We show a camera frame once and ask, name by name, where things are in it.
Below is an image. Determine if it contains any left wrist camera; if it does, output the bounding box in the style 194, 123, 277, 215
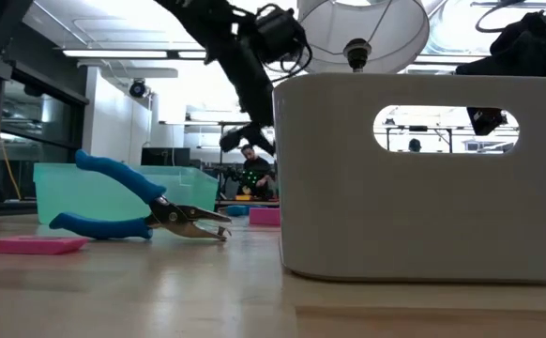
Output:
253, 3, 308, 65

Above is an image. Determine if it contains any blue handled screwdriver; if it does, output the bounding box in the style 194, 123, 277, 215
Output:
49, 149, 233, 243

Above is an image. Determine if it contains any green translucent plastic tray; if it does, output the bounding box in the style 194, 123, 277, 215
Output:
32, 162, 219, 227

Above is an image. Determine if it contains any long ceiling light strip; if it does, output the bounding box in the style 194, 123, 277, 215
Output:
416, 54, 472, 64
61, 49, 208, 60

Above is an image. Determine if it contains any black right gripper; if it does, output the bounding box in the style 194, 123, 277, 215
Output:
455, 49, 546, 137

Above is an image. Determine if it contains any yellow extension cable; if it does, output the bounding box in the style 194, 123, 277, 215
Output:
0, 73, 23, 201

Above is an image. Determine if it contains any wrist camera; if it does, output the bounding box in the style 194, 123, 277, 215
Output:
253, 3, 308, 65
488, 8, 546, 55

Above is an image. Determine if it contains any grey plastic bin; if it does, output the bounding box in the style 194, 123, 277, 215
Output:
272, 73, 546, 285

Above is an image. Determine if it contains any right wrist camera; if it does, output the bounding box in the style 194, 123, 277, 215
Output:
488, 8, 546, 55

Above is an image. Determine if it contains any round black ceiling camera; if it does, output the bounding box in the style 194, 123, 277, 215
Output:
129, 78, 149, 100

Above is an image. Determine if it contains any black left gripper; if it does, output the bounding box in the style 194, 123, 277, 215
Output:
205, 17, 277, 157

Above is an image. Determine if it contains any black frame background table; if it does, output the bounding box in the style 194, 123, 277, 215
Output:
385, 124, 455, 155
159, 119, 277, 207

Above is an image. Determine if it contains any table lamp white shade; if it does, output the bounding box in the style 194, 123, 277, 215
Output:
296, 0, 431, 75

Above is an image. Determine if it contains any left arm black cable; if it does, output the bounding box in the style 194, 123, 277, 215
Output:
272, 39, 314, 85

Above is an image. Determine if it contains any pink eraser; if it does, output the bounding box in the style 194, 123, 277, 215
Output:
0, 236, 90, 257
249, 207, 281, 228

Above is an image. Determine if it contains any black monitor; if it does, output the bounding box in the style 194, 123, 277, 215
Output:
141, 146, 192, 167

